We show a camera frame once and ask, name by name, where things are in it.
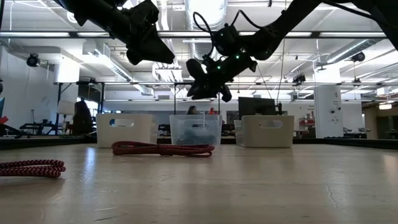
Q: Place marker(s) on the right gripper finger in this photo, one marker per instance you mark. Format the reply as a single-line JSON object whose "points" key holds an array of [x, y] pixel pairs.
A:
{"points": [[196, 70], [208, 92]]}

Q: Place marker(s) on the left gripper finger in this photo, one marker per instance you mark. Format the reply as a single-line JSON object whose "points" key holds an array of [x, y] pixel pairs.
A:
{"points": [[135, 57], [158, 51]]}

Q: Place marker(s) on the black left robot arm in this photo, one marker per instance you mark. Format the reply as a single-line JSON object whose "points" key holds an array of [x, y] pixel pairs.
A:
{"points": [[93, 12]]}

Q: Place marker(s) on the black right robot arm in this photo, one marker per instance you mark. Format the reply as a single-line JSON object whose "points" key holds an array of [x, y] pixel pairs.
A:
{"points": [[280, 28]]}

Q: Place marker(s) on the person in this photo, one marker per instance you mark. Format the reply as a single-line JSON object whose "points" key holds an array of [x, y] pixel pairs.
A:
{"points": [[82, 119], [192, 110]]}

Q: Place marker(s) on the clear plastic bin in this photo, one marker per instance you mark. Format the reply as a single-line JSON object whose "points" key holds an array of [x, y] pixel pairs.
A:
{"points": [[196, 121]]}

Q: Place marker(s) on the black computer monitor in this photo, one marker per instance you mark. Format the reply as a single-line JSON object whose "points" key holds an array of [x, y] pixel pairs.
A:
{"points": [[256, 107]]}

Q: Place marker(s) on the white plastic bin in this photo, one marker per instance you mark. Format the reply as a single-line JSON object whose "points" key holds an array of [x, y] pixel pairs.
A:
{"points": [[124, 137], [264, 137]]}

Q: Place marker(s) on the white lampshade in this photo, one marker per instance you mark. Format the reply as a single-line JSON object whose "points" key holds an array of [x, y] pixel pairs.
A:
{"points": [[66, 107]]}

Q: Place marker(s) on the white square pillar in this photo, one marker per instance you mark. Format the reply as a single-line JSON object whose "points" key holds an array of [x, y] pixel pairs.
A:
{"points": [[328, 112]]}

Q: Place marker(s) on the black workbench equipment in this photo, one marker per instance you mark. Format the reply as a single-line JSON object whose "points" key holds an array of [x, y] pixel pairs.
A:
{"points": [[37, 126]]}

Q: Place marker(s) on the blue panel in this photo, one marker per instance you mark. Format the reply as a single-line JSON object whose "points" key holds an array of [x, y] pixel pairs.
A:
{"points": [[2, 105]]}

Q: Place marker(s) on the red padded object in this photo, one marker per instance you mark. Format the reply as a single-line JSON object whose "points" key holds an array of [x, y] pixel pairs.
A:
{"points": [[3, 120]]}

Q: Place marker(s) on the black metal frame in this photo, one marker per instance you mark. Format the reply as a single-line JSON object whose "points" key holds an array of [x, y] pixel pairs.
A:
{"points": [[102, 99], [183, 83]]}

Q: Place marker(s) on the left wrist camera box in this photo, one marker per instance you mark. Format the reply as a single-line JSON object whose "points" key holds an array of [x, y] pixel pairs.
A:
{"points": [[144, 12]]}

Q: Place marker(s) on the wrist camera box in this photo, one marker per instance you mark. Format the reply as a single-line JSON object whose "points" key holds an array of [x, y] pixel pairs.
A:
{"points": [[144, 12], [228, 40]]}

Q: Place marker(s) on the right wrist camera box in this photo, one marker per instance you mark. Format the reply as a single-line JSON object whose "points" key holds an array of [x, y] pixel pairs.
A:
{"points": [[228, 40]]}

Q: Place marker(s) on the silver ventilation duct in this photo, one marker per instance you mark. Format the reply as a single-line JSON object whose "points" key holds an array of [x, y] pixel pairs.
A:
{"points": [[205, 9]]}

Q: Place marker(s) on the black table edge rail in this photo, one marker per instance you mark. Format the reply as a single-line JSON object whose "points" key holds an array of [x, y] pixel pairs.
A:
{"points": [[46, 140]]}

